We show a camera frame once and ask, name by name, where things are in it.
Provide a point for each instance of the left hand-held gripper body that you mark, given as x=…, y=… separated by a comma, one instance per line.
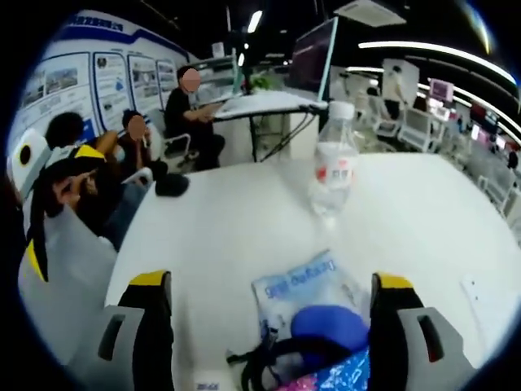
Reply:
x=34, y=146

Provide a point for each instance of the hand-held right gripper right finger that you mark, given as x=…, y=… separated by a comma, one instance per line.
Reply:
x=390, y=326

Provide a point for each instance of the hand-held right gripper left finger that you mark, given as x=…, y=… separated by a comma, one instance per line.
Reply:
x=122, y=346

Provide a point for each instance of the blue mouse pad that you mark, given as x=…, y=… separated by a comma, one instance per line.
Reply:
x=329, y=326

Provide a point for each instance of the blue patterned packet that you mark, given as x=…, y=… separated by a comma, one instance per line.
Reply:
x=348, y=372

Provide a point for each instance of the clear plastic water bottle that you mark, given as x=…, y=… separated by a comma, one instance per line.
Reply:
x=334, y=163

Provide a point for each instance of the small black object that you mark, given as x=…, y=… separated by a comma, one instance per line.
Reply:
x=171, y=186

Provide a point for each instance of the white table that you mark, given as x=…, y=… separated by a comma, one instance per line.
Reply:
x=244, y=228

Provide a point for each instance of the white office desk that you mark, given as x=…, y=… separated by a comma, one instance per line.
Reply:
x=264, y=104

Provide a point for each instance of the small green desk plant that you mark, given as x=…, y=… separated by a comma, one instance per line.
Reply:
x=260, y=83

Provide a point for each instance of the white mesh office chair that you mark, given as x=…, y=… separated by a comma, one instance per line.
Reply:
x=419, y=128

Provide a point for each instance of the computer monitor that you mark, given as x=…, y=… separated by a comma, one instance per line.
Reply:
x=311, y=61

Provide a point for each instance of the ceiling light strip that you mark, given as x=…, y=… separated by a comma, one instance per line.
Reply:
x=407, y=45

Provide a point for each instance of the ceiling air conditioner panel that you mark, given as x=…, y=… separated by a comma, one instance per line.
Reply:
x=370, y=10

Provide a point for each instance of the wall poster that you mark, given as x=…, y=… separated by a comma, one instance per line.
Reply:
x=73, y=81

